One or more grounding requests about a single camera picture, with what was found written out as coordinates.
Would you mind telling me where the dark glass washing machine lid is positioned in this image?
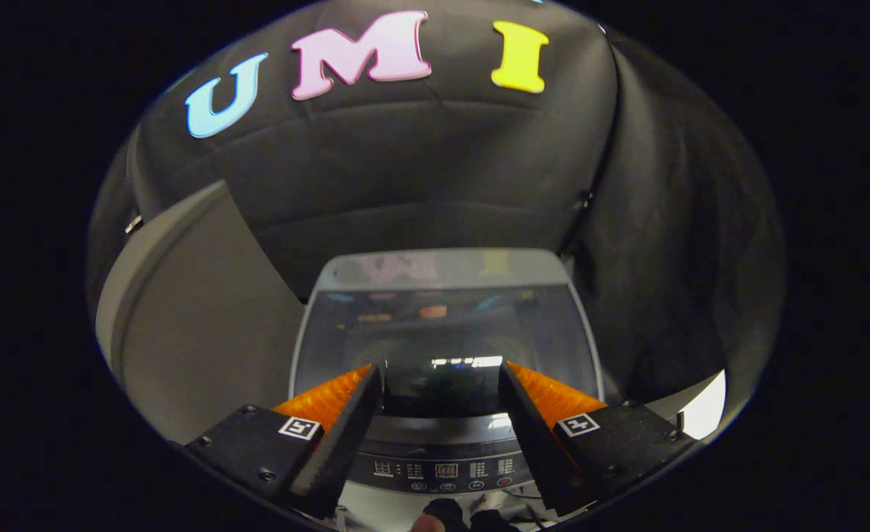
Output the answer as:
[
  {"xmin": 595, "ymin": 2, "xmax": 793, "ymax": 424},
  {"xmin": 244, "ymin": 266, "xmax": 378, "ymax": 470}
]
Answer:
[{"xmin": 290, "ymin": 285, "xmax": 604, "ymax": 443}]

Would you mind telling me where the black backdrop cloth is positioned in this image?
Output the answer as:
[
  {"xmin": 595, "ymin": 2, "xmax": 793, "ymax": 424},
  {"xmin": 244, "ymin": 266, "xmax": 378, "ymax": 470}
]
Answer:
[{"xmin": 86, "ymin": 0, "xmax": 787, "ymax": 444}]

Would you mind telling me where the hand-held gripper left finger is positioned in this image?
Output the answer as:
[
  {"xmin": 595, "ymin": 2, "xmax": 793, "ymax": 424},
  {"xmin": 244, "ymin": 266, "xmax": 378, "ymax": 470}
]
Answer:
[{"xmin": 183, "ymin": 362, "xmax": 385, "ymax": 519}]

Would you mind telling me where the grey washing machine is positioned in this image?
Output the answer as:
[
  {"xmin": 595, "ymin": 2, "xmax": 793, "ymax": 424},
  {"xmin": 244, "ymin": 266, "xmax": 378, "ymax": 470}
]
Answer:
[{"xmin": 287, "ymin": 248, "xmax": 607, "ymax": 530}]

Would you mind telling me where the white panel with black slots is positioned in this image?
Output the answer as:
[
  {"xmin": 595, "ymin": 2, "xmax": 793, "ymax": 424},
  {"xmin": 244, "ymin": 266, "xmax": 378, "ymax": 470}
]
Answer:
[{"xmin": 645, "ymin": 369, "xmax": 727, "ymax": 442}]

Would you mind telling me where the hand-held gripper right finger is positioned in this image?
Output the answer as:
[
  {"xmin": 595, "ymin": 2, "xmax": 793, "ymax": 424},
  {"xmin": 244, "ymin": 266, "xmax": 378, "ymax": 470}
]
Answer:
[{"xmin": 497, "ymin": 360, "xmax": 699, "ymax": 516}]

